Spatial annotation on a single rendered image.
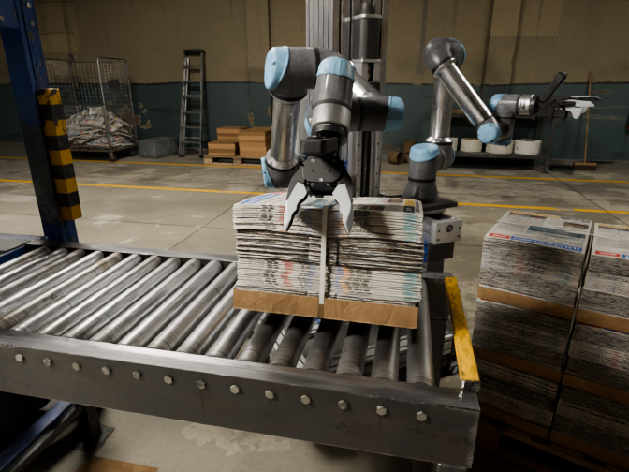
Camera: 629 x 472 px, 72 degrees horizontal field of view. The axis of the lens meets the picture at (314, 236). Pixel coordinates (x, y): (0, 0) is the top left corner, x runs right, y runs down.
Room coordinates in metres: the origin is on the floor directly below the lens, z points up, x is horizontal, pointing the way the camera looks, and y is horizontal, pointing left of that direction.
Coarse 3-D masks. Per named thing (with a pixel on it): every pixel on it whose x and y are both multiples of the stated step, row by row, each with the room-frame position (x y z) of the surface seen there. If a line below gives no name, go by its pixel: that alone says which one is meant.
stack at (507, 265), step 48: (528, 240) 1.29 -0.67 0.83; (576, 240) 1.28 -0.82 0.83; (624, 240) 1.29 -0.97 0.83; (528, 288) 1.25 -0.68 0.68; (576, 288) 1.18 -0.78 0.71; (624, 288) 1.12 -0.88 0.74; (480, 336) 1.32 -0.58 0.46; (528, 336) 1.24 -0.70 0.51; (576, 336) 1.16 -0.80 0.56; (624, 336) 1.10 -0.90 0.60; (528, 384) 1.23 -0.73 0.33; (624, 384) 1.09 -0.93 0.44; (480, 432) 1.29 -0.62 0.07; (576, 432) 1.13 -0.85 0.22; (624, 432) 1.07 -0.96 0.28
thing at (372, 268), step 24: (360, 216) 0.79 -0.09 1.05; (384, 216) 0.78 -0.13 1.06; (408, 216) 0.77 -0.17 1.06; (360, 240) 0.78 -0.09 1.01; (384, 240) 0.77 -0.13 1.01; (408, 240) 0.76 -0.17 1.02; (360, 264) 0.77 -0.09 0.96; (384, 264) 0.76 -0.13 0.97; (408, 264) 0.75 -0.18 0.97; (360, 288) 0.77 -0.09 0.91; (384, 288) 0.76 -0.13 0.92; (408, 288) 0.75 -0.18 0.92
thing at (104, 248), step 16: (48, 240) 1.36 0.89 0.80; (128, 256) 1.25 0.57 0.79; (144, 256) 1.24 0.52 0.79; (160, 256) 1.23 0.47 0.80; (176, 256) 1.22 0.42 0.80; (192, 256) 1.22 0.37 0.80; (208, 256) 1.22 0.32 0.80; (224, 256) 1.22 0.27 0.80; (432, 272) 1.10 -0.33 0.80; (432, 288) 1.06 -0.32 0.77; (432, 304) 1.06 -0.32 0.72
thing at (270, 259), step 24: (240, 216) 0.84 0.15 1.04; (264, 216) 0.83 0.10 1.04; (240, 240) 0.83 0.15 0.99; (264, 240) 0.82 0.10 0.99; (288, 240) 0.81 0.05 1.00; (240, 264) 0.83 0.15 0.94; (264, 264) 0.82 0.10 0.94; (288, 264) 0.81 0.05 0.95; (240, 288) 0.82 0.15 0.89; (264, 288) 0.81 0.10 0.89; (288, 288) 0.80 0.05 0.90
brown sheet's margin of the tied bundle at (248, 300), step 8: (240, 296) 0.81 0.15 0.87; (248, 296) 0.81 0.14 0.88; (256, 296) 0.80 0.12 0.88; (264, 296) 0.80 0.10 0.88; (272, 296) 0.80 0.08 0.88; (280, 296) 0.79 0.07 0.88; (288, 296) 0.79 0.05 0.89; (296, 296) 0.79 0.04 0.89; (304, 296) 0.78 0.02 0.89; (240, 304) 0.81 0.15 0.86; (248, 304) 0.81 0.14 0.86; (256, 304) 0.80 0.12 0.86; (264, 304) 0.80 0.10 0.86; (272, 304) 0.80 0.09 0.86; (280, 304) 0.79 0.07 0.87; (288, 304) 0.79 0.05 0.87; (296, 304) 0.79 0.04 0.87; (304, 304) 0.78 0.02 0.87; (272, 312) 0.79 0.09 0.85; (280, 312) 0.79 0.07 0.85; (288, 312) 0.79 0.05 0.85; (296, 312) 0.78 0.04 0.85; (304, 312) 0.78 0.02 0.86
